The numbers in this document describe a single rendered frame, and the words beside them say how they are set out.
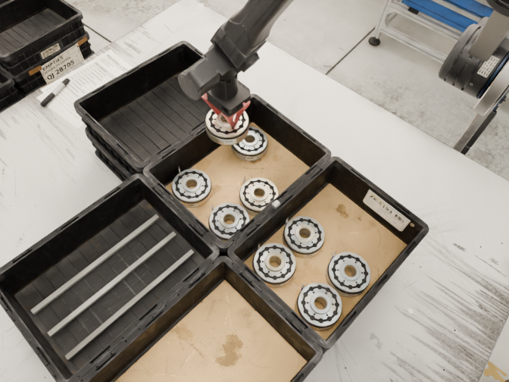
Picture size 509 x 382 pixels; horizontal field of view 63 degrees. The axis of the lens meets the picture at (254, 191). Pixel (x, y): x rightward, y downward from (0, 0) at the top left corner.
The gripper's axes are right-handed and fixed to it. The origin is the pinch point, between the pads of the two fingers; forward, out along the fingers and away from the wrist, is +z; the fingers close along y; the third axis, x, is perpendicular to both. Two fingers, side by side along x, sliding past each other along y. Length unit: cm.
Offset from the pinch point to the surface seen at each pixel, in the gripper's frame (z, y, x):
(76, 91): 33, -66, -11
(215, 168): 21.6, -2.7, -2.8
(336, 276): 19.5, 41.1, -3.6
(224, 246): 11.2, 19.8, -19.6
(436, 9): 75, -25, 182
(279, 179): 22.4, 11.8, 7.8
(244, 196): 18.8, 10.5, -4.4
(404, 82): 112, -17, 160
